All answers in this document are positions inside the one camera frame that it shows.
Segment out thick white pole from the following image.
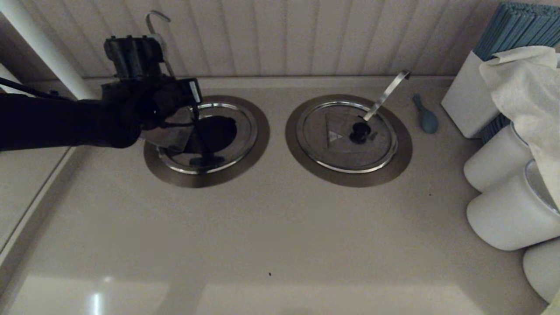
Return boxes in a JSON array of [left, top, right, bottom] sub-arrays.
[[0, 0, 99, 100], [0, 63, 27, 95]]

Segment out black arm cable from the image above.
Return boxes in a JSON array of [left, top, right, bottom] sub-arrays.
[[0, 77, 60, 99]]

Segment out right flat ladle handle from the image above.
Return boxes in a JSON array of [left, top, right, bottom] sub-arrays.
[[363, 70, 412, 122]]

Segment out hooked ladle handle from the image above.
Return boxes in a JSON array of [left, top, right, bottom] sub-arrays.
[[146, 10, 226, 170]]

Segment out white cylindrical container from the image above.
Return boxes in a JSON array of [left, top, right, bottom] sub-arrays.
[[464, 125, 533, 193], [466, 161, 560, 252], [523, 238, 560, 303]]

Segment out brown round counter ring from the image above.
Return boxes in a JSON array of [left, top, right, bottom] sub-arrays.
[[143, 95, 270, 189], [285, 94, 413, 188]]

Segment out small blue spoon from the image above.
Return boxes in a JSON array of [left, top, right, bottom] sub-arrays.
[[413, 94, 439, 134]]

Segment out white box of blue sticks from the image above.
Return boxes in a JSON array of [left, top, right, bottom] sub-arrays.
[[472, 2, 560, 144]]

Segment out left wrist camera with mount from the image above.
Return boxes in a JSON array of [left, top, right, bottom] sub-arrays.
[[104, 36, 164, 80]]

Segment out white square holder box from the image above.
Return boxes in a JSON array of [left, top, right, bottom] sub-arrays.
[[441, 50, 499, 139]]

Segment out steel pot lid black knob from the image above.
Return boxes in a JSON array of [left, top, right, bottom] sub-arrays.
[[139, 104, 198, 152], [302, 106, 393, 169]]

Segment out white cloth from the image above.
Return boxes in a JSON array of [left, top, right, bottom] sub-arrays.
[[479, 45, 560, 315]]

